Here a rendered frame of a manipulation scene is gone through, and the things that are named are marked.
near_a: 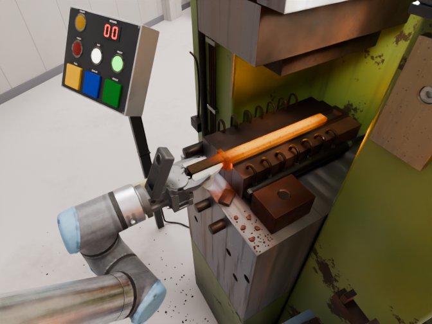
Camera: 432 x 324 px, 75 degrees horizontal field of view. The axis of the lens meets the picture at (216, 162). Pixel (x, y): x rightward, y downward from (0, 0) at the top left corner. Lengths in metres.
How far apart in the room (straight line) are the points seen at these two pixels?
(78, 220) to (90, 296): 0.15
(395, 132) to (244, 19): 0.29
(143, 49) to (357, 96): 0.67
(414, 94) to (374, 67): 0.47
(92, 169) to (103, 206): 1.65
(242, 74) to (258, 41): 0.38
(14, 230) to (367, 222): 1.92
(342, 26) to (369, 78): 0.36
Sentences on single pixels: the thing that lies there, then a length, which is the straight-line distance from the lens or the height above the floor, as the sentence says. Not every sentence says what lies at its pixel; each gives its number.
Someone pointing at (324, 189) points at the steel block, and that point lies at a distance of 0.80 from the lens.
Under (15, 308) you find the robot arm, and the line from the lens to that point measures 0.50.
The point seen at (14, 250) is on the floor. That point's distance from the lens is 2.05.
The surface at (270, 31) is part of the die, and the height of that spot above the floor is 1.32.
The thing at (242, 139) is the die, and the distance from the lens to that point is 0.78.
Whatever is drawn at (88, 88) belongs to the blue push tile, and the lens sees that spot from 1.08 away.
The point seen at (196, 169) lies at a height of 1.01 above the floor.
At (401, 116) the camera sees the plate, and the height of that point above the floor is 1.25.
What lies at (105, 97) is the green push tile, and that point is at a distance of 1.02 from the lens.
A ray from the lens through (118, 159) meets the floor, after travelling 2.28.
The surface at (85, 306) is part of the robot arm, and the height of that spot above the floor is 1.01.
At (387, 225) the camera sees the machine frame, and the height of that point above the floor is 1.03.
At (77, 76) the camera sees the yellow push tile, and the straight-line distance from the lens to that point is 1.13.
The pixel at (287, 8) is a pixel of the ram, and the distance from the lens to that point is 0.44.
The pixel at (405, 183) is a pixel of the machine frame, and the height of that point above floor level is 1.14.
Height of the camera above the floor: 1.49
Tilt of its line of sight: 44 degrees down
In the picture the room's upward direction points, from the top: straight up
